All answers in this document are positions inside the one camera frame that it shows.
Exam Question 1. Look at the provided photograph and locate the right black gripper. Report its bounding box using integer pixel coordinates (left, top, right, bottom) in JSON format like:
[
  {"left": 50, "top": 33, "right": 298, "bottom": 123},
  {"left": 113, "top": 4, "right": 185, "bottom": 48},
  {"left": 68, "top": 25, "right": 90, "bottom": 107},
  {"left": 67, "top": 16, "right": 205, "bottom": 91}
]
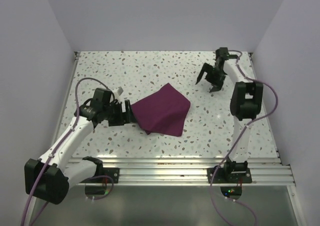
[{"left": 195, "top": 62, "right": 225, "bottom": 93}]

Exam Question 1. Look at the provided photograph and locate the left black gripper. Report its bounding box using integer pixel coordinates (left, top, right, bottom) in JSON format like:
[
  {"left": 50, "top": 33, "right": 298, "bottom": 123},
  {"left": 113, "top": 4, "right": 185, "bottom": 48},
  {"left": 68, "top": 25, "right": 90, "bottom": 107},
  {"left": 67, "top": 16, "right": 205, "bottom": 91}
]
[{"left": 102, "top": 99, "right": 137, "bottom": 127}]

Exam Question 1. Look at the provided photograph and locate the purple cloth mat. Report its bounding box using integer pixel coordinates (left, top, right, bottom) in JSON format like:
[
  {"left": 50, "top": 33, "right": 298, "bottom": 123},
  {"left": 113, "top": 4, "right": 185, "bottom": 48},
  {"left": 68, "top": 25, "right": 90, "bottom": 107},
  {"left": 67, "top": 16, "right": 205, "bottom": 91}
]
[{"left": 131, "top": 83, "right": 191, "bottom": 137}]

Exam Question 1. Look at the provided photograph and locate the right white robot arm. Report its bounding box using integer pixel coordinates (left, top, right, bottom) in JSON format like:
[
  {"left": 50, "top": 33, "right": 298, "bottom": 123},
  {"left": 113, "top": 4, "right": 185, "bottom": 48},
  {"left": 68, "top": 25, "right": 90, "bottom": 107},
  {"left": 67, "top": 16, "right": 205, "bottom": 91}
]
[{"left": 196, "top": 47, "right": 264, "bottom": 183}]

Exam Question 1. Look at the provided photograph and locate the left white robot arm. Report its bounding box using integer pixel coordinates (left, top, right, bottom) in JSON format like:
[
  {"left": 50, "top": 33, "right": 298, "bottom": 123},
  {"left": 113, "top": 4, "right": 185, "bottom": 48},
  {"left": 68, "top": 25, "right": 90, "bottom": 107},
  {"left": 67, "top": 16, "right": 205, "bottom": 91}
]
[{"left": 24, "top": 87, "right": 135, "bottom": 205}]

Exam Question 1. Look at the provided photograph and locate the aluminium rail frame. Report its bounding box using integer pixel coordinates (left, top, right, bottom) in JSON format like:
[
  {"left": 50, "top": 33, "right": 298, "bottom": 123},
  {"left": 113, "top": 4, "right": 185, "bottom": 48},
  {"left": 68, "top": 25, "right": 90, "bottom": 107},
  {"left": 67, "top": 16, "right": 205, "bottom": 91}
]
[{"left": 18, "top": 51, "right": 305, "bottom": 226}]

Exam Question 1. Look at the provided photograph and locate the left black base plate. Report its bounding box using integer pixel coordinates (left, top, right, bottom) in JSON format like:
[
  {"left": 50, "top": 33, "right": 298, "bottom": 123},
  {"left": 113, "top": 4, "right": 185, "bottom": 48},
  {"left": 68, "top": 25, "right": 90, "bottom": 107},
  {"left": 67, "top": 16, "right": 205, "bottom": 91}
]
[{"left": 82, "top": 167, "right": 120, "bottom": 184}]

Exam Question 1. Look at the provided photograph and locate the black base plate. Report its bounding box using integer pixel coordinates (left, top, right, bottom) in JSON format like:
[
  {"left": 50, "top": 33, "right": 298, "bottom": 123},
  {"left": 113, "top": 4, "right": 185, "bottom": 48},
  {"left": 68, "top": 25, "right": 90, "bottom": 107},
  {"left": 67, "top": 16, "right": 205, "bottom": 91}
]
[
  {"left": 82, "top": 167, "right": 120, "bottom": 184},
  {"left": 212, "top": 167, "right": 253, "bottom": 184}
]

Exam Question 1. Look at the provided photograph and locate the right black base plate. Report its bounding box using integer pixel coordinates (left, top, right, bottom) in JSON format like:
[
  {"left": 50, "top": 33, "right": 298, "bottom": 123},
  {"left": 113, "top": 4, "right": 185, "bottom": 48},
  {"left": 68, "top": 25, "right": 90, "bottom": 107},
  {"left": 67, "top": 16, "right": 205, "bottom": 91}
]
[{"left": 212, "top": 167, "right": 253, "bottom": 184}]

